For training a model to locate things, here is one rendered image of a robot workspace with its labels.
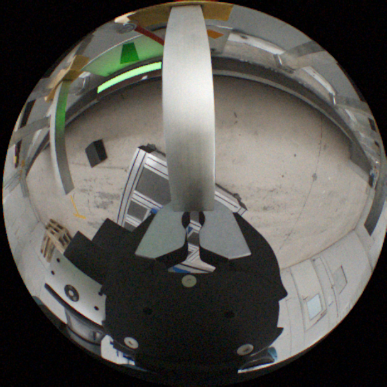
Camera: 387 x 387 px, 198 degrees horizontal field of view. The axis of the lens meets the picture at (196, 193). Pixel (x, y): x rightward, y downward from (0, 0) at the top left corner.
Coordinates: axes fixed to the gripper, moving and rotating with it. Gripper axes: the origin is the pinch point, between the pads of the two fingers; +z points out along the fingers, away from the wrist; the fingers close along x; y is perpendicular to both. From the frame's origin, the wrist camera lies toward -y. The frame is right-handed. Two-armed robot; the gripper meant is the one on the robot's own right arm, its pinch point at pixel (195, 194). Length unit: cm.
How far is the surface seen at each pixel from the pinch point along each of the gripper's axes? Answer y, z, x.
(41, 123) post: -27, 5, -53
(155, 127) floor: -11, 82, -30
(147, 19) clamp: -24.4, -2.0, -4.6
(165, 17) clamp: -24.4, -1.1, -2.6
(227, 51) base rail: -25.6, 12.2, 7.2
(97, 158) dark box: 2, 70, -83
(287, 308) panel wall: 243, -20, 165
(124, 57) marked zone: -24.5, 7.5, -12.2
